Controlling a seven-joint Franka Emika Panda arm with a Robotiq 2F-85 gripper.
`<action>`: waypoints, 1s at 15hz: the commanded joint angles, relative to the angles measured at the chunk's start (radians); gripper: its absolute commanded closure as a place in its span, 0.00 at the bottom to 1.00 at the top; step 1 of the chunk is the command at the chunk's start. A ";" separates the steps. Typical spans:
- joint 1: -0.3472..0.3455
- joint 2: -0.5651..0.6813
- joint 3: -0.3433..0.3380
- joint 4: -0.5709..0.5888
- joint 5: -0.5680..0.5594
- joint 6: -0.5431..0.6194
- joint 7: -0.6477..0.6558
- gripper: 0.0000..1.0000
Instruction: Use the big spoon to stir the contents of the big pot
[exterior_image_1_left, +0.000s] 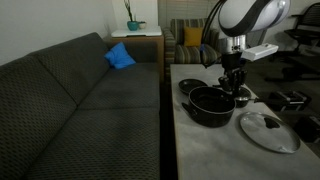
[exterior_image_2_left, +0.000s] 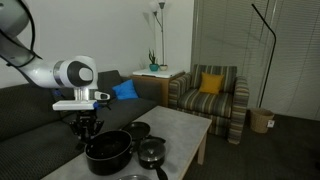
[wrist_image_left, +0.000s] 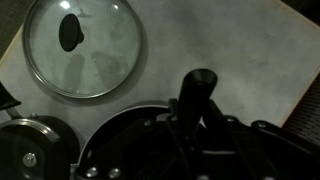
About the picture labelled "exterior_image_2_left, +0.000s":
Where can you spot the big glass pot lid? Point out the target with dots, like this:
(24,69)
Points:
(133,177)

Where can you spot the wicker waste basket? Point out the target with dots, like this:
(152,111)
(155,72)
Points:
(261,120)

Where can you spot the black curved floor lamp pole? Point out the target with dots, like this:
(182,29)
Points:
(272,40)

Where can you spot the white tray table top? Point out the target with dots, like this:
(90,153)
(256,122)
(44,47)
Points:
(158,73)

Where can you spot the dark grey fabric sofa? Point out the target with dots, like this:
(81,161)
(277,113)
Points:
(23,146)

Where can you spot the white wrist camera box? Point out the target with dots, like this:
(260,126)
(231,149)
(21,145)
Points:
(73,105)

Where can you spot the white two-head floor lamp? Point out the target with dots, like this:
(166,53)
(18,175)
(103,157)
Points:
(162,30)

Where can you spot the thin green potted plant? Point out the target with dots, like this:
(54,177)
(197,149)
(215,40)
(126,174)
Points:
(152,56)

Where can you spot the yellow cushion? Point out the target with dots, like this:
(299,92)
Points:
(211,83)

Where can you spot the window blinds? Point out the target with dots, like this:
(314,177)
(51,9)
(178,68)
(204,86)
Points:
(233,40)

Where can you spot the striped armchair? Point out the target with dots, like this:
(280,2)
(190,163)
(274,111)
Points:
(206,103)

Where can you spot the small black frying pan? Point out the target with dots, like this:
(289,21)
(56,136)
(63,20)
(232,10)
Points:
(136,130)

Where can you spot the teal plant pot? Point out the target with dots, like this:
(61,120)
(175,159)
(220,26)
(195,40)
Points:
(153,67)

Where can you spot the small white bowl pot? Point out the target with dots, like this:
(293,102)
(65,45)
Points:
(163,67)

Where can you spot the light wooden table leg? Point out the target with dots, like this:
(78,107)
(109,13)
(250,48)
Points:
(202,148)

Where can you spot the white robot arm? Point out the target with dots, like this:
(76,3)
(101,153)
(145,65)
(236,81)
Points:
(43,71)

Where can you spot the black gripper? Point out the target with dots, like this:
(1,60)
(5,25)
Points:
(86,117)

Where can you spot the big black pot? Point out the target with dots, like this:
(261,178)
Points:
(108,163)

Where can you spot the blue throw pillow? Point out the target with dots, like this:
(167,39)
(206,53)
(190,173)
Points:
(126,90)

